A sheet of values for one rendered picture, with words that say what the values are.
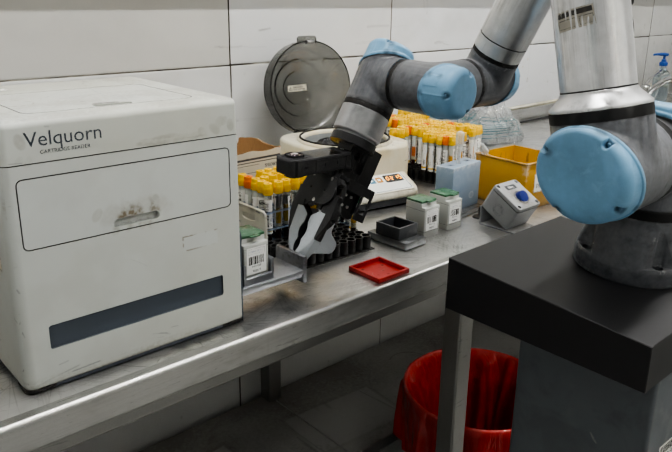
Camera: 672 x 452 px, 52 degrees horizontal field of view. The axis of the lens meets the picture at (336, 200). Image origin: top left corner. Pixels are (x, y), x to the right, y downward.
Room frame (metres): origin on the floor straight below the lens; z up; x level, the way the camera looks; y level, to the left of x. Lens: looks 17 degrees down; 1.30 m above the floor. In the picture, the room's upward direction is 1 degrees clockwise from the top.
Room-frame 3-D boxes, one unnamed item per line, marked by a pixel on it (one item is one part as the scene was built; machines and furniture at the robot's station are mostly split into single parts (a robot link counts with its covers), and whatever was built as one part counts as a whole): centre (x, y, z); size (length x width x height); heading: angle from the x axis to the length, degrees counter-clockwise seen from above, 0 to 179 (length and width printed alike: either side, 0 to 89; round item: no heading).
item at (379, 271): (1.01, -0.07, 0.88); 0.07 x 0.07 x 0.01; 42
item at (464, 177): (1.34, -0.24, 0.92); 0.10 x 0.07 x 0.10; 138
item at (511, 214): (1.26, -0.32, 0.92); 0.13 x 0.07 x 0.08; 42
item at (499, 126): (2.06, -0.46, 0.94); 0.20 x 0.17 x 0.14; 113
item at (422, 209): (1.20, -0.16, 0.91); 0.05 x 0.04 x 0.07; 42
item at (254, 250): (0.89, 0.12, 0.95); 0.05 x 0.04 x 0.06; 42
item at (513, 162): (1.43, -0.39, 0.93); 0.13 x 0.13 x 0.10; 39
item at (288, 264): (0.88, 0.14, 0.92); 0.21 x 0.07 x 0.05; 132
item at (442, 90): (1.00, -0.15, 1.17); 0.11 x 0.11 x 0.08; 44
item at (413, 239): (1.15, -0.11, 0.89); 0.09 x 0.05 x 0.04; 44
